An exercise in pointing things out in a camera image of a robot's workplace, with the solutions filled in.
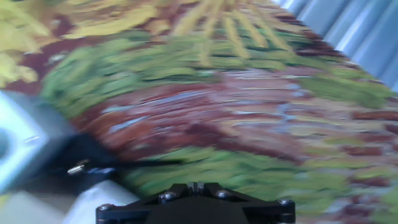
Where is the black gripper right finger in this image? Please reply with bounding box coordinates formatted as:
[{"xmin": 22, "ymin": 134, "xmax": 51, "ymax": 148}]
[{"xmin": 195, "ymin": 181, "xmax": 297, "ymax": 224}]

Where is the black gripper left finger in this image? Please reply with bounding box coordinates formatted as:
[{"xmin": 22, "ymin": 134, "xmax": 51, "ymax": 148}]
[{"xmin": 95, "ymin": 181, "xmax": 197, "ymax": 224}]

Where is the painted wheat field cloth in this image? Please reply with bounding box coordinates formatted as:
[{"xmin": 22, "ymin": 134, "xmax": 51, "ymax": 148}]
[{"xmin": 0, "ymin": 0, "xmax": 398, "ymax": 224}]

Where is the green push button box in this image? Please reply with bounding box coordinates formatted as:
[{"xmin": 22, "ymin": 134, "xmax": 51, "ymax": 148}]
[{"xmin": 0, "ymin": 89, "xmax": 77, "ymax": 195}]

